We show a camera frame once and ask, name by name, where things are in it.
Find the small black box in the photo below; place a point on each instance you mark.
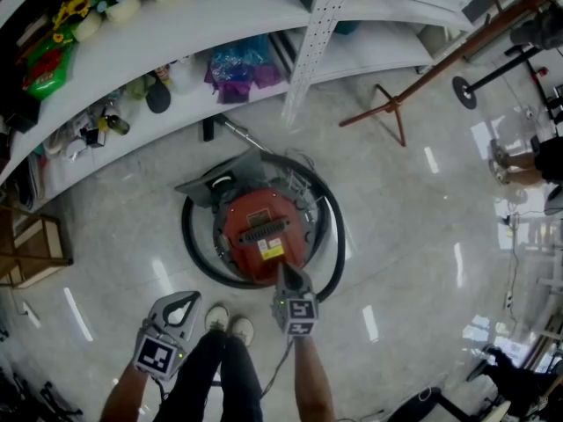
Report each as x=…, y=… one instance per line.
x=93, y=138

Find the sunflower pot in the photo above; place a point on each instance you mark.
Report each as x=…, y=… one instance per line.
x=81, y=18

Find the brown wooden coat stand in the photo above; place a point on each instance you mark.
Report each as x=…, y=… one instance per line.
x=422, y=84

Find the person's right white shoe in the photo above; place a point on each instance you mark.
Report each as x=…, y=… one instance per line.
x=243, y=330

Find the grey vacuum floor nozzle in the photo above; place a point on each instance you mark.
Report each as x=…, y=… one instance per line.
x=211, y=187

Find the blue and purple plastic bags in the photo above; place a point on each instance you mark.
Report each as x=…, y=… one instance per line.
x=239, y=70

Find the person's left white shoe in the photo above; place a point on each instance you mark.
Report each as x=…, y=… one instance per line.
x=217, y=317

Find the person's dark trouser legs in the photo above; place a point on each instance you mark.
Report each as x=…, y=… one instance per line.
x=220, y=380

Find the person's white shoe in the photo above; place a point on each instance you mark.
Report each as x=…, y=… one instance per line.
x=217, y=317
x=243, y=330

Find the person's left forearm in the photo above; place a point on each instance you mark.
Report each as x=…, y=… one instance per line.
x=125, y=394

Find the wooden stool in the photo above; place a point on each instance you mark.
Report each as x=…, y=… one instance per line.
x=35, y=249

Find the green cloth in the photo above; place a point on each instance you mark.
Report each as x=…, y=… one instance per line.
x=140, y=87

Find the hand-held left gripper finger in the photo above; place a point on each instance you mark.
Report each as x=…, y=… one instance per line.
x=192, y=319
x=173, y=300

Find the dark bottle with yellow label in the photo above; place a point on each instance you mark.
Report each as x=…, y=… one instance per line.
x=115, y=124

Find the white plastic bag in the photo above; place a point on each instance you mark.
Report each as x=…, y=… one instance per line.
x=187, y=75

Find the person's right forearm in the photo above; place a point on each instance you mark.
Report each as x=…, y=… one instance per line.
x=312, y=380

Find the red vacuum cleaner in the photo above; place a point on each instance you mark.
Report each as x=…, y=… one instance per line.
x=264, y=218

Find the black round-base stand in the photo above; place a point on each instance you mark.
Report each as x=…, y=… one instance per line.
x=484, y=79

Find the white perforated shelf post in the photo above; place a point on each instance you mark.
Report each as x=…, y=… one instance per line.
x=319, y=38

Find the green snack bag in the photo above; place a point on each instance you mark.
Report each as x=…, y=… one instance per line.
x=48, y=68

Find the black cap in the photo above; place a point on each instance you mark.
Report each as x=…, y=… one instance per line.
x=158, y=98

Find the white power strip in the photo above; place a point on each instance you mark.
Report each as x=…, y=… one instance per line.
x=509, y=300

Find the white shelving unit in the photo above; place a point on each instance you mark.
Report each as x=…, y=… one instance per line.
x=184, y=33

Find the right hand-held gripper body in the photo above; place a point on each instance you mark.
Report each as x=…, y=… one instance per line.
x=301, y=312

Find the metal vacuum wand tube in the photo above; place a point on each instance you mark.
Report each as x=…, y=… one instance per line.
x=244, y=133

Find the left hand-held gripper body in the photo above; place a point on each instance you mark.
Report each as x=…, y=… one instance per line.
x=154, y=354

